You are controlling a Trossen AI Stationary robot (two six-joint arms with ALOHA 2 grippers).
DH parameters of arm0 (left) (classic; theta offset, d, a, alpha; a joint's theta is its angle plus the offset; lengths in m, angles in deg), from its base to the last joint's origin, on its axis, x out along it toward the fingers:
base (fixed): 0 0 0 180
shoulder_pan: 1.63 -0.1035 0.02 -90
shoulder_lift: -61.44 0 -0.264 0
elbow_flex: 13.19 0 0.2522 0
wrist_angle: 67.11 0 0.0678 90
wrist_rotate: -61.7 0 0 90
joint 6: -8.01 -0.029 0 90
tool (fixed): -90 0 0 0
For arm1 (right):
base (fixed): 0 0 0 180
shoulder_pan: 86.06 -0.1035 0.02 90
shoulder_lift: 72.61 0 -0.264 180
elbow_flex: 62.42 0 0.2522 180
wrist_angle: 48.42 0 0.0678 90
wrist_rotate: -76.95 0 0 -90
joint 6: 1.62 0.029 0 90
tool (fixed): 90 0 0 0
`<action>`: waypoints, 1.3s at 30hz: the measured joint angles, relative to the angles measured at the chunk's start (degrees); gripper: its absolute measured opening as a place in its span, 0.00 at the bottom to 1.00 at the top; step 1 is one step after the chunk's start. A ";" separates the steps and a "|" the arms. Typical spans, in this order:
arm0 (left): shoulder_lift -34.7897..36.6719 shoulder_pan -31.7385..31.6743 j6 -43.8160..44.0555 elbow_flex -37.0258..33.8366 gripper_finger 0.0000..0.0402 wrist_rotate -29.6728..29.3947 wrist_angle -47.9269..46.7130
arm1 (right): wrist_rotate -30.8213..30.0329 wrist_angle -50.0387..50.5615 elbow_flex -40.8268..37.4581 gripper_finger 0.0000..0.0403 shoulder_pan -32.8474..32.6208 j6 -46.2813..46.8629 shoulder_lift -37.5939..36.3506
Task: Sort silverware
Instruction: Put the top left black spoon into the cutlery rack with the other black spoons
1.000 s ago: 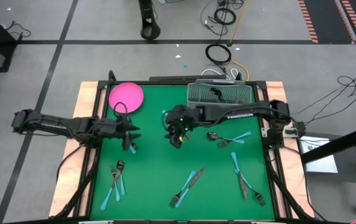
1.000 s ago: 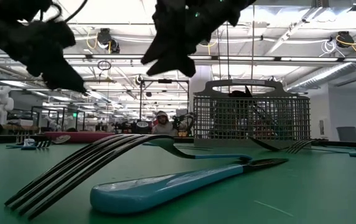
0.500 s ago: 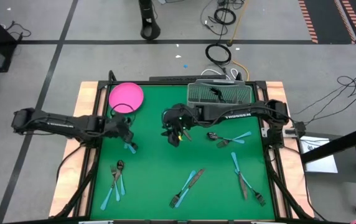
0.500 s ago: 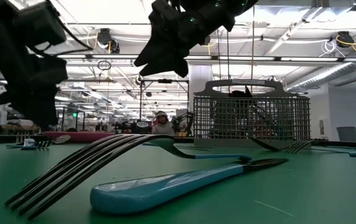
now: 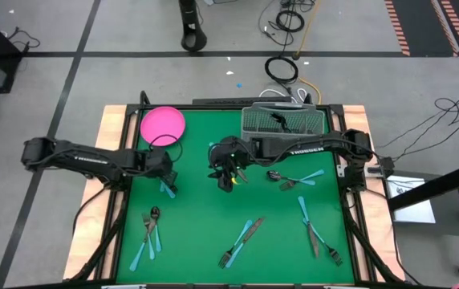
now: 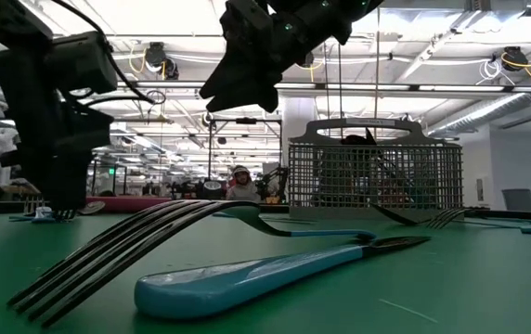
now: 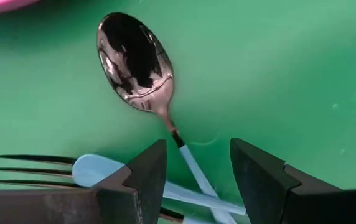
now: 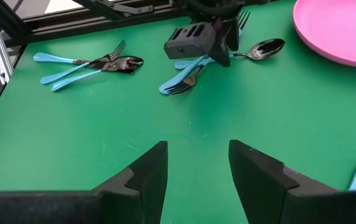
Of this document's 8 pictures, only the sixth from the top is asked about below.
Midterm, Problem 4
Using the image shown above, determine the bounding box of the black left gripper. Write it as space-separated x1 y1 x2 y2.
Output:
0 98 116 213

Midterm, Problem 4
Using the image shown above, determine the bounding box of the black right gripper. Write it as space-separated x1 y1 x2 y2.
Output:
198 0 314 115

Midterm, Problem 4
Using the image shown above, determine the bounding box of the blue-handled metal fork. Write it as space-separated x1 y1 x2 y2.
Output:
31 208 79 225
6 199 379 329
22 197 44 217
425 207 526 230

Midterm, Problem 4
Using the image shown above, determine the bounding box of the pink round plate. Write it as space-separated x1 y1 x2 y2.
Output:
84 195 174 215

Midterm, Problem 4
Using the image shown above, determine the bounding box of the person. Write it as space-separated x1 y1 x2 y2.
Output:
225 164 263 204

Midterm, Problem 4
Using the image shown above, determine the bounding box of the grey mesh cutlery basket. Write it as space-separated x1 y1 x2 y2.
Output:
287 117 464 222

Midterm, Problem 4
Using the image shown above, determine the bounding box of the black background rig frame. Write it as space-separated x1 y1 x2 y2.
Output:
206 117 284 186

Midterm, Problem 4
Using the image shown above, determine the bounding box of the black ceiling cable reel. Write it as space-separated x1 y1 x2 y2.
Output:
500 45 530 72
143 42 181 82

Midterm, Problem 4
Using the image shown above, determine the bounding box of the hanging wire loop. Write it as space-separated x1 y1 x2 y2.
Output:
145 89 168 107

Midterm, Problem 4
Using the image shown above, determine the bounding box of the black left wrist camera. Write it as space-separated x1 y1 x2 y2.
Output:
44 31 119 96

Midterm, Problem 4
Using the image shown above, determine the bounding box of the silver ventilation duct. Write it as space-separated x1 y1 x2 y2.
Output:
425 92 531 137

